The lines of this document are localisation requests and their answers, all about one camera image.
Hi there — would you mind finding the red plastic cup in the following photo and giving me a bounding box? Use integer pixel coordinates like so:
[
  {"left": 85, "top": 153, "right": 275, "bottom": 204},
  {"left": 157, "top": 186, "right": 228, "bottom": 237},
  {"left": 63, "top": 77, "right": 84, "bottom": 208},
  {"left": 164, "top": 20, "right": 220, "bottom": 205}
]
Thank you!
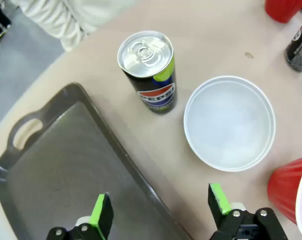
[
  {"left": 267, "top": 154, "right": 302, "bottom": 237},
  {"left": 264, "top": 0, "right": 302, "bottom": 24}
]

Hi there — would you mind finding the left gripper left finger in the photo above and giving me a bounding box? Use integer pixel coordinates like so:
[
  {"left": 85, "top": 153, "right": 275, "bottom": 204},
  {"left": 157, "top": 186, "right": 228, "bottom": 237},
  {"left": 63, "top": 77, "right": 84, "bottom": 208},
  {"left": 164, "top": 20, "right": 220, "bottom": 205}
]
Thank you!
[{"left": 45, "top": 192, "right": 114, "bottom": 240}]

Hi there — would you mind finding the person in cream sweatshirt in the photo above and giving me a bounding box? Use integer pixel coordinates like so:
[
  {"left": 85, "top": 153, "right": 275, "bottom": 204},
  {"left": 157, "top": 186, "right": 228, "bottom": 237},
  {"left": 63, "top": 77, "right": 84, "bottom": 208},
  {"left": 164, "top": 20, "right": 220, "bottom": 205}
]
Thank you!
[{"left": 75, "top": 0, "right": 138, "bottom": 35}]

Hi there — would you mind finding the black Pepsi can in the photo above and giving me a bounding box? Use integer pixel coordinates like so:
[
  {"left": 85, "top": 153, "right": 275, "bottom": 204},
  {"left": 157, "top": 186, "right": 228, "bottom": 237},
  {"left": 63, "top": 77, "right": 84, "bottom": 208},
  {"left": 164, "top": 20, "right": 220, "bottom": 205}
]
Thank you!
[
  {"left": 117, "top": 30, "right": 178, "bottom": 116},
  {"left": 284, "top": 16, "right": 302, "bottom": 73}
]

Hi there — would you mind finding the brown plastic serving tray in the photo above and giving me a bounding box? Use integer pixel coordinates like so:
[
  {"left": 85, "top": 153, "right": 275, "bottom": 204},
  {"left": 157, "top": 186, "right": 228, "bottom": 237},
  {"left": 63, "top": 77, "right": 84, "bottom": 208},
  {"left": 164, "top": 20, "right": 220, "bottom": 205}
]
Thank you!
[{"left": 0, "top": 82, "right": 191, "bottom": 240}]

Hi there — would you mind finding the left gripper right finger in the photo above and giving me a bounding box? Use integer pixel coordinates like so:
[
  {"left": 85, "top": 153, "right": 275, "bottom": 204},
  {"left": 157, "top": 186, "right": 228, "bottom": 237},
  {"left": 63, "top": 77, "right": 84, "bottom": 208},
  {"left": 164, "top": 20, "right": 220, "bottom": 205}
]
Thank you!
[{"left": 207, "top": 182, "right": 288, "bottom": 240}]

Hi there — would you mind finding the person's right forearm cream sleeve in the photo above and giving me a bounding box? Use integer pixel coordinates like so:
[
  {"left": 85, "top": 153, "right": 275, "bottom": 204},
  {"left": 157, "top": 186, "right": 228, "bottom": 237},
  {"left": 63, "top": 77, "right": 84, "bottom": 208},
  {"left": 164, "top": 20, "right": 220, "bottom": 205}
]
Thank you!
[{"left": 12, "top": 0, "right": 89, "bottom": 52}]

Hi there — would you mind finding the white round bowl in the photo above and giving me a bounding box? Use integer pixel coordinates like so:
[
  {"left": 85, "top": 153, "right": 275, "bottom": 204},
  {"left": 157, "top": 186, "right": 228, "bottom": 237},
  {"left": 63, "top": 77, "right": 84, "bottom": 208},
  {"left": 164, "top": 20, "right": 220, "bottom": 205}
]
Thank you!
[{"left": 183, "top": 75, "right": 277, "bottom": 173}]

